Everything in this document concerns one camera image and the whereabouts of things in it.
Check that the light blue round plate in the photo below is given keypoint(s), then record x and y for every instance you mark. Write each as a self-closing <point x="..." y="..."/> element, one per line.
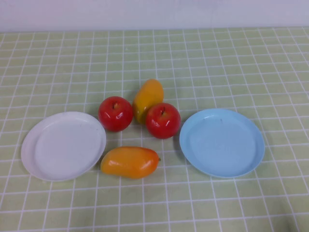
<point x="222" y="145"/>

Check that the yellow orange mango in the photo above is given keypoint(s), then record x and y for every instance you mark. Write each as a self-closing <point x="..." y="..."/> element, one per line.
<point x="148" y="95"/>

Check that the red apple with short stem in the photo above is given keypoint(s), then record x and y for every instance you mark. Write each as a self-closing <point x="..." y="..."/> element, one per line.
<point x="163" y="124"/>

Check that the red apple with orange base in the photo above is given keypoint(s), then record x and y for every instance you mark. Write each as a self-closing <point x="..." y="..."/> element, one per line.
<point x="116" y="117"/>

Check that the orange mango with stem tip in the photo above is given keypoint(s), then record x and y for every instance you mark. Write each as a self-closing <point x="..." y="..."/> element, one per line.
<point x="130" y="162"/>

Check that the green checked tablecloth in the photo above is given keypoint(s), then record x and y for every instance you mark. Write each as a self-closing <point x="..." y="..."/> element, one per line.
<point x="217" y="60"/>

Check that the white round plate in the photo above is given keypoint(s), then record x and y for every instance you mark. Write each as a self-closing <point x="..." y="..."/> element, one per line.
<point x="62" y="149"/>

